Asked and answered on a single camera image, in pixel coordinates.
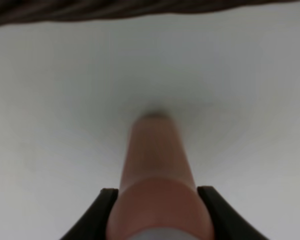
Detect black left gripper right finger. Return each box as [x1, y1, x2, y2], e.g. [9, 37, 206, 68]
[197, 186, 264, 240]

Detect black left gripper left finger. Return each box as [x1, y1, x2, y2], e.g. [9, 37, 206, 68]
[61, 188, 119, 240]

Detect pink bottle white cap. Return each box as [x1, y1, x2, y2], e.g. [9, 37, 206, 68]
[106, 112, 215, 240]

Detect dark brown wicker basket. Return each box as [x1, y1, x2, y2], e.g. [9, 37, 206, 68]
[0, 0, 300, 28]

